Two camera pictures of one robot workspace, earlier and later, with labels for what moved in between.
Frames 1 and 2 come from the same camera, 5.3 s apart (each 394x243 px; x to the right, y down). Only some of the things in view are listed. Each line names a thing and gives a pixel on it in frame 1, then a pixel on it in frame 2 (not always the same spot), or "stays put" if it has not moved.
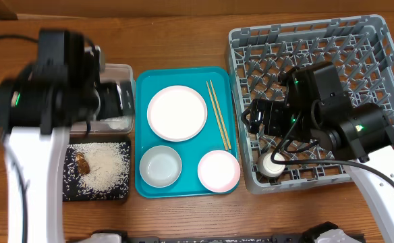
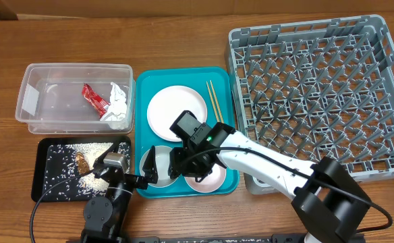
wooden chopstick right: x=220 y=115 stays put
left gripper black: x=112 y=107 -> x=149 y=170
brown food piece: x=83 y=164 stays put
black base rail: x=294 y=238 stays put
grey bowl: x=160 y=167 stays put
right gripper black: x=272 y=109 -> x=179 y=160
